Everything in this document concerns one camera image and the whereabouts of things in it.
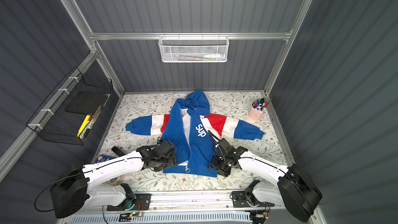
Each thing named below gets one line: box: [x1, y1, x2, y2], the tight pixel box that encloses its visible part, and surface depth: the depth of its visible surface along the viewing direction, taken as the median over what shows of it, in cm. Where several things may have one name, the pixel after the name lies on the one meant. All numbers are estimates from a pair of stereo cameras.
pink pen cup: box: [248, 97, 273, 122], surface depth 98 cm
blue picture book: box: [95, 155, 117, 164], surface depth 86 cm
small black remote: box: [111, 146, 126, 158], surface depth 88 cm
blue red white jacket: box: [125, 89, 266, 178], surface depth 99 cm
